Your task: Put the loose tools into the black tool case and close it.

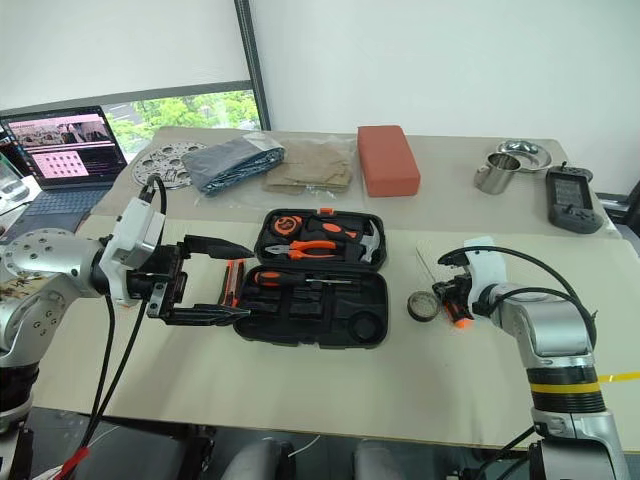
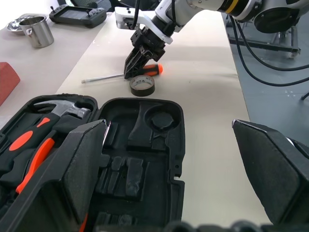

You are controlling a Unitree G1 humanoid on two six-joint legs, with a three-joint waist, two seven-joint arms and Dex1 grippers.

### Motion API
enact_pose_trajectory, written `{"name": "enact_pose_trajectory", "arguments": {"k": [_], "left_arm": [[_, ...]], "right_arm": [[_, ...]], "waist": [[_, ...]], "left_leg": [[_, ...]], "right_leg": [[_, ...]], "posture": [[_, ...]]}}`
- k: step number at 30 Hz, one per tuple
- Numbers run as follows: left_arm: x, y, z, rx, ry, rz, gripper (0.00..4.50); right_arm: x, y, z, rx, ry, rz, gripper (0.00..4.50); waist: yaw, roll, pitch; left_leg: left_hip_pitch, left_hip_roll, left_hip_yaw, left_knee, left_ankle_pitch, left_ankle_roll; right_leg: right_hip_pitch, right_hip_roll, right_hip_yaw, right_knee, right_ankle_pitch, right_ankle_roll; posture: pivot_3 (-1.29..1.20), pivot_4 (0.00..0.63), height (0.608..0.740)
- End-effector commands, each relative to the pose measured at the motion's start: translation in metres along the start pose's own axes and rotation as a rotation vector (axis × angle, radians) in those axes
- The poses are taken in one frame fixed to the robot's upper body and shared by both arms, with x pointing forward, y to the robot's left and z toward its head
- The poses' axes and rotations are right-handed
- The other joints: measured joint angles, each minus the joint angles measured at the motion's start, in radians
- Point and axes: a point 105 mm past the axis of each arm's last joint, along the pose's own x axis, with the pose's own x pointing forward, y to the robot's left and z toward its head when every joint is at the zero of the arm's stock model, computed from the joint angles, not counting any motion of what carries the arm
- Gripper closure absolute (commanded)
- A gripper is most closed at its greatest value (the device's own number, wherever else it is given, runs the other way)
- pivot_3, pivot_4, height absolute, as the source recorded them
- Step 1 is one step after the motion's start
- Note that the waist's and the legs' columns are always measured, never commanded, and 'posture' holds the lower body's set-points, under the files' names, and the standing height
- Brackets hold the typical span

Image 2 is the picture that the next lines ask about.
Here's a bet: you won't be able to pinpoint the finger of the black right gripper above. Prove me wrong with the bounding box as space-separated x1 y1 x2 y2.
128 51 152 80
124 47 143 80

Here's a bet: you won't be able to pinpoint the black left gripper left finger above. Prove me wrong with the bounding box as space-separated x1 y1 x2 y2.
0 119 112 232

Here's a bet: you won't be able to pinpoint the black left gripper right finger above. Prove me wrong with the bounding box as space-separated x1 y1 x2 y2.
231 118 309 232

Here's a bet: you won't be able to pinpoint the long orange black screwdriver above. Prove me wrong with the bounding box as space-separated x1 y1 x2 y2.
81 63 165 84

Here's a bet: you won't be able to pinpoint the black tape roll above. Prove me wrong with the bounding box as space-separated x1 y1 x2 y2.
129 74 156 97

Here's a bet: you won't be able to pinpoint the black plastic tool case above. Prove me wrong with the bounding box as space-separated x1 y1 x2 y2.
0 93 186 232

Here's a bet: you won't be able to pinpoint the black handheld remote controller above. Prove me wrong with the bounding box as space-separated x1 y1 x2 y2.
49 5 107 29

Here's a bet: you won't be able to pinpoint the stainless steel cup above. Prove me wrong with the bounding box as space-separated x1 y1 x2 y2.
18 14 55 49

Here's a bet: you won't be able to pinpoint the red rectangular block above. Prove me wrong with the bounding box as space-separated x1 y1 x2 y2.
0 61 21 107

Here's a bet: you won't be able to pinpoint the stainless steel bowl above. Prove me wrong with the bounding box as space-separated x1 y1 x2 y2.
6 14 48 36

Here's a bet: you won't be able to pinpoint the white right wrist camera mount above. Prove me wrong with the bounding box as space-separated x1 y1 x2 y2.
114 6 173 45

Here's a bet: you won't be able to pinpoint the orange handled pliers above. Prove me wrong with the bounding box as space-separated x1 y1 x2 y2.
14 137 89 232

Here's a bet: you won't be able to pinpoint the claw hammer black orange handle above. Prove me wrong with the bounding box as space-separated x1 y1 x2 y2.
0 100 92 175

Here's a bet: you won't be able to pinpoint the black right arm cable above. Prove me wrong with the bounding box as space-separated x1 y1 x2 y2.
131 0 309 87

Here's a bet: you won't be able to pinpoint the black metal floor frame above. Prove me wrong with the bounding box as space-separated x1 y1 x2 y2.
226 14 302 59

